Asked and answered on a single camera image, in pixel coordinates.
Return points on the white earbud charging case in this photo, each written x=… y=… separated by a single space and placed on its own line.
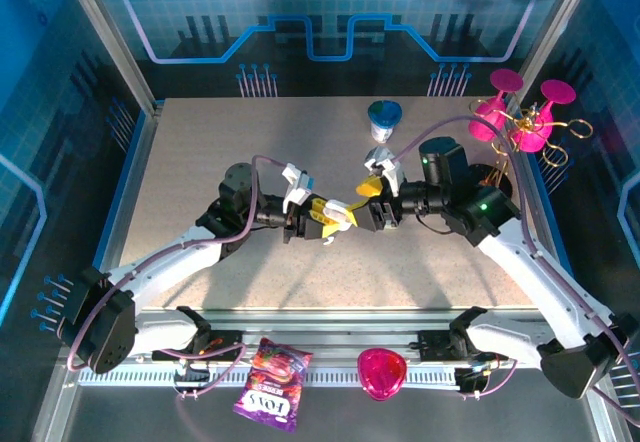
x=336 y=209

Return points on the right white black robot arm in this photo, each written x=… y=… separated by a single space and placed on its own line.
x=550 y=292

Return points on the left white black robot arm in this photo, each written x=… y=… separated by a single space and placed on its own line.
x=165 y=262

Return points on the pink wine glass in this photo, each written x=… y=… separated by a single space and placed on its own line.
x=487 y=119
x=532 y=137

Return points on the white cup with blue lid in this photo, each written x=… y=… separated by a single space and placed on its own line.
x=385 y=114

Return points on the aluminium extrusion beam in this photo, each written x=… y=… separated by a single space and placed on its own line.
x=325 y=322

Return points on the blue table edge strip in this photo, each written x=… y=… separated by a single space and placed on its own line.
x=121 y=187

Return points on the pink heart-shaped bowl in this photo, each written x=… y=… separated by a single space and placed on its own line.
x=382 y=374

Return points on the purple candy bag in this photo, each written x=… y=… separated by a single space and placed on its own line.
x=272 y=387

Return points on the aluminium frame post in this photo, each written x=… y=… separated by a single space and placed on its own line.
x=111 y=37
x=552 y=22

